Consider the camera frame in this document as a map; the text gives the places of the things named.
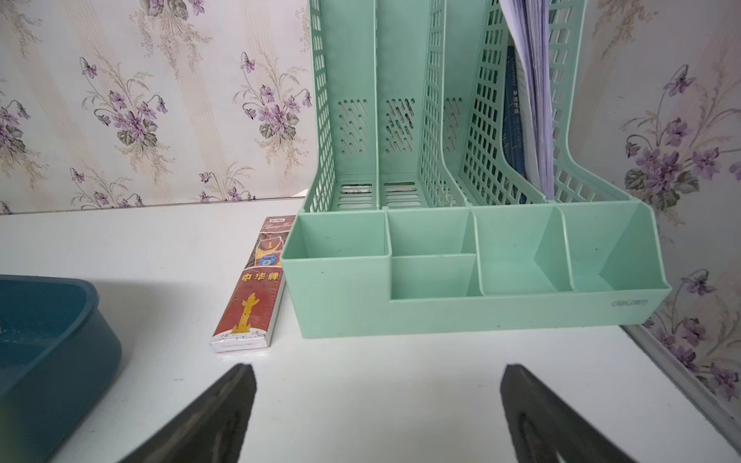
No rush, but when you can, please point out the dark blue book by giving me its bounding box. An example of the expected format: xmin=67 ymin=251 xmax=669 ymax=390
xmin=502 ymin=46 xmax=527 ymax=177

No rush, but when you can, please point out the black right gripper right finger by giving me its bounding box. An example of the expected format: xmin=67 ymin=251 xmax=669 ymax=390
xmin=500 ymin=364 xmax=633 ymax=462

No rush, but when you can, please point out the mint green file organizer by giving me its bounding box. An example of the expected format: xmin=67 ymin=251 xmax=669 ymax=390
xmin=283 ymin=1 xmax=671 ymax=339

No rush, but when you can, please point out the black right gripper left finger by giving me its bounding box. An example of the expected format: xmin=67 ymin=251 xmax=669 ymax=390
xmin=124 ymin=364 xmax=257 ymax=462

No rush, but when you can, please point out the teal plastic storage box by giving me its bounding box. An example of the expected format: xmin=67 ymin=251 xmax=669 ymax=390
xmin=1 ymin=275 xmax=122 ymax=462

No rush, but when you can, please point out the red pencil box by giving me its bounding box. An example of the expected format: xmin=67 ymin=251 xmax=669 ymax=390
xmin=210 ymin=215 xmax=295 ymax=353

